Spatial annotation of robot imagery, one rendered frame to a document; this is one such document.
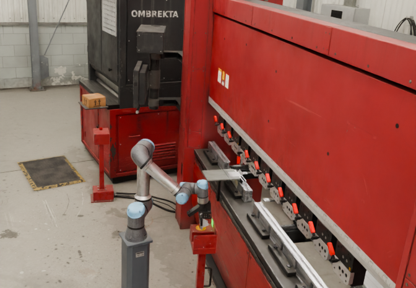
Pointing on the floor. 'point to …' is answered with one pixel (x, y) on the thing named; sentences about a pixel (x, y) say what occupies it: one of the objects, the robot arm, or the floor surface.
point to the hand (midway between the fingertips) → (200, 228)
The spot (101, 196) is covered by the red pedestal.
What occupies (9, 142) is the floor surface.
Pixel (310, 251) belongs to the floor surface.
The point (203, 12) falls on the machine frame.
